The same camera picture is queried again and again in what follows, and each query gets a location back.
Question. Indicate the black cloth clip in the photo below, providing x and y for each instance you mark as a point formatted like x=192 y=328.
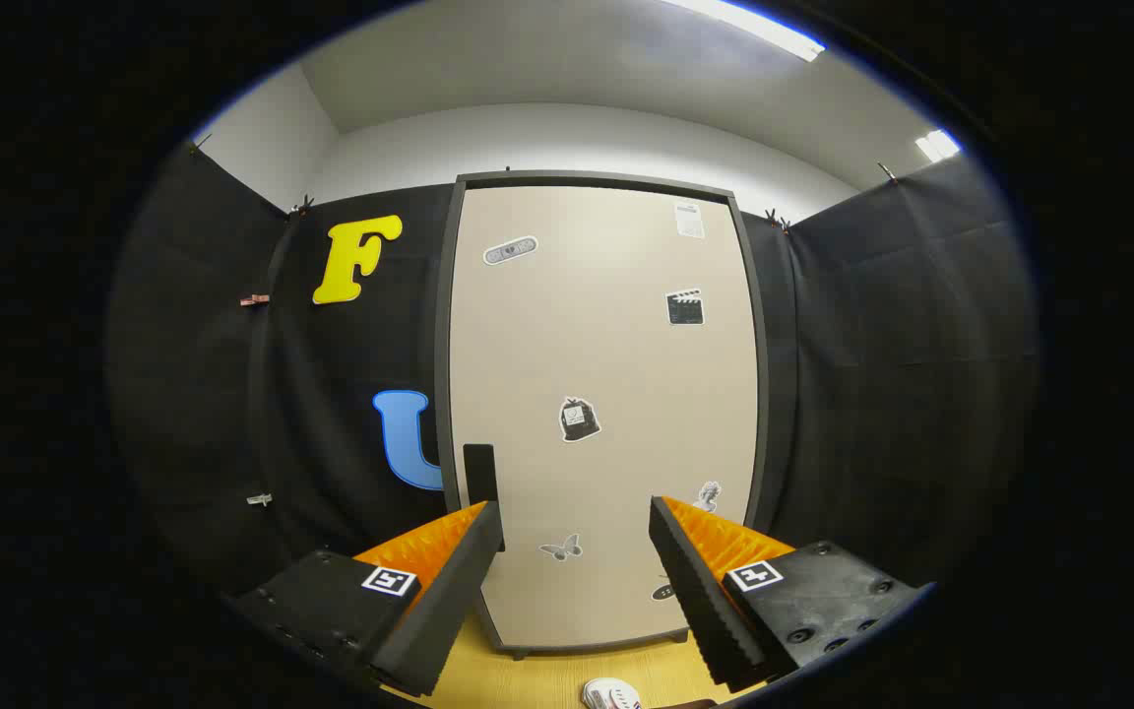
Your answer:
x=887 y=173
x=777 y=220
x=303 y=205
x=199 y=144

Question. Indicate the white shoe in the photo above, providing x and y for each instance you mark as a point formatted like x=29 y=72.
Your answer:
x=611 y=695

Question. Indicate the long ceiling light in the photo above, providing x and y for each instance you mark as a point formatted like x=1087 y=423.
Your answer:
x=754 y=27

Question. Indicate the small ceiling light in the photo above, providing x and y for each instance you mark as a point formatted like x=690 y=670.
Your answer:
x=937 y=146

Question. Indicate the black backdrop cloth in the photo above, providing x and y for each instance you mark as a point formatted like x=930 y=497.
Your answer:
x=213 y=394

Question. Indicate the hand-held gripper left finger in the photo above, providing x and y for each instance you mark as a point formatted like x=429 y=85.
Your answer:
x=449 y=601

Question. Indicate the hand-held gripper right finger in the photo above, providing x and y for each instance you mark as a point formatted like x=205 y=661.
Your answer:
x=700 y=601

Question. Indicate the dark grey shoe cabinet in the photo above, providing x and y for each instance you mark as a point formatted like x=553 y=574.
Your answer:
x=441 y=394

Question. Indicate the red cloth clip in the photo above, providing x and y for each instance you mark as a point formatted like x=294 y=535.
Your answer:
x=254 y=299

